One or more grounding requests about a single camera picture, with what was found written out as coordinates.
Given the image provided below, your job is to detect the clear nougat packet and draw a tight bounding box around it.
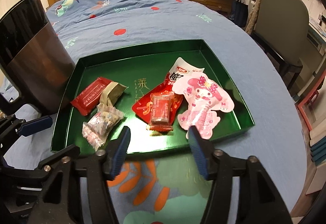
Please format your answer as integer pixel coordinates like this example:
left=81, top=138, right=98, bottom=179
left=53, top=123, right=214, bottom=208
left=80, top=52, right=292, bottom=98
left=82, top=104, right=124, bottom=152

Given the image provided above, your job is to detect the beige fluffy scarf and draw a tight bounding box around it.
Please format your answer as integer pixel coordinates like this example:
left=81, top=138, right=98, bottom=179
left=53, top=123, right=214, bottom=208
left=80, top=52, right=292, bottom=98
left=246, top=0, right=263, bottom=34

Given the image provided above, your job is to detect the grey chair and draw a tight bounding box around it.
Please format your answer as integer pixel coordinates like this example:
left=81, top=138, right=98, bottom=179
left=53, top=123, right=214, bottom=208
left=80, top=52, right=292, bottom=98
left=251, top=0, right=310, bottom=84

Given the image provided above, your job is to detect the black and brown bin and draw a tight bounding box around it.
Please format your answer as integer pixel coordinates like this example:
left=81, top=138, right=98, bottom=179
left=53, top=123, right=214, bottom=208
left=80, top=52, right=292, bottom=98
left=0, top=0, right=77, bottom=115

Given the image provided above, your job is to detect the white desk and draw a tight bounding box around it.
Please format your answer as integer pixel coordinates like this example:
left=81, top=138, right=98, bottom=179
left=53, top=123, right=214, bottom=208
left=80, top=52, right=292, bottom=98
left=307, top=15, right=326, bottom=56

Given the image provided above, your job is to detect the blue printed blanket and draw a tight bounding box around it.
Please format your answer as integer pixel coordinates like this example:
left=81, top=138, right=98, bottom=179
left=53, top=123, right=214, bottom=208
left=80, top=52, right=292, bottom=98
left=0, top=0, right=310, bottom=224

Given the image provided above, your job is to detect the stack of blue books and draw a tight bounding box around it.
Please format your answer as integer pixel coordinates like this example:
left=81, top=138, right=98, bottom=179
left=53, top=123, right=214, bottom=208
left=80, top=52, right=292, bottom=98
left=309, top=122, right=326, bottom=166

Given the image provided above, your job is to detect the dark blue tote bag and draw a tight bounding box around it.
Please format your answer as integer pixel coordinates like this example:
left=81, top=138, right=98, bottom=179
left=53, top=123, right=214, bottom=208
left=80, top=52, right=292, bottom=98
left=230, top=0, right=249, bottom=28

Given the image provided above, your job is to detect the small clear red packet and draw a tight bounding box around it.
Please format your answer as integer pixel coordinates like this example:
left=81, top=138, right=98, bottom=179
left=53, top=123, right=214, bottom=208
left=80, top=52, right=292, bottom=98
left=146, top=93, right=184, bottom=136

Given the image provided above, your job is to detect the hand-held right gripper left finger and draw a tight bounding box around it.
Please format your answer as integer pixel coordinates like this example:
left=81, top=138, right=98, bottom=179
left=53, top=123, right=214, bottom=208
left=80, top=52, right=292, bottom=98
left=33, top=126, right=131, bottom=224

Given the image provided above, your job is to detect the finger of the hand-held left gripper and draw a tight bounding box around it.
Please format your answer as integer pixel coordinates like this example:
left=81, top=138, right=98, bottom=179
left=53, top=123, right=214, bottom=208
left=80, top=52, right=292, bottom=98
left=38, top=145, right=80, bottom=179
left=0, top=115, right=53, bottom=148

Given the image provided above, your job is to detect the green glossy tray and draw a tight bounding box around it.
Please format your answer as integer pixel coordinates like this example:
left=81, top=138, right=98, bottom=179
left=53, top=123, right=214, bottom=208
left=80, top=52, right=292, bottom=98
left=50, top=39, right=256, bottom=156

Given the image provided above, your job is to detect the red and white snack bag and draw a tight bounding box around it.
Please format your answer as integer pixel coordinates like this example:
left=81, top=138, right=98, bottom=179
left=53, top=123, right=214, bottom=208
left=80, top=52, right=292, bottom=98
left=132, top=57, right=205, bottom=122

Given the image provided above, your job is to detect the red snack packet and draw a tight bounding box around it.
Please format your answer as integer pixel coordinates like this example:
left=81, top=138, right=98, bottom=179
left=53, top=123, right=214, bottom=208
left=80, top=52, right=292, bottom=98
left=70, top=77, right=112, bottom=115

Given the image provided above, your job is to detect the olive beige candy packet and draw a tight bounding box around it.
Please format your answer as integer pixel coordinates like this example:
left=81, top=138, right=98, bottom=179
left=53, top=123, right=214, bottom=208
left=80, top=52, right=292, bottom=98
left=98, top=81, right=128, bottom=107

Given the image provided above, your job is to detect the pink cartoon packet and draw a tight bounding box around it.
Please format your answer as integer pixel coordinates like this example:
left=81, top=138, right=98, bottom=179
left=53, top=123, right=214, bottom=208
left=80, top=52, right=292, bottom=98
left=172, top=74, right=235, bottom=140

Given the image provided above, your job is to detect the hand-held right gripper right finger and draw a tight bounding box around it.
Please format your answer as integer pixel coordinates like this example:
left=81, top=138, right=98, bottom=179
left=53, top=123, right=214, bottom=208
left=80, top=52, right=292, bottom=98
left=187, top=125, right=293, bottom=224

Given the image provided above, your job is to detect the red stool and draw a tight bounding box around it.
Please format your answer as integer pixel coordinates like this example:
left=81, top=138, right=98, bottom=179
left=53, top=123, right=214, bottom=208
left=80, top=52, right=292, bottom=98
left=297, top=92, right=326, bottom=135

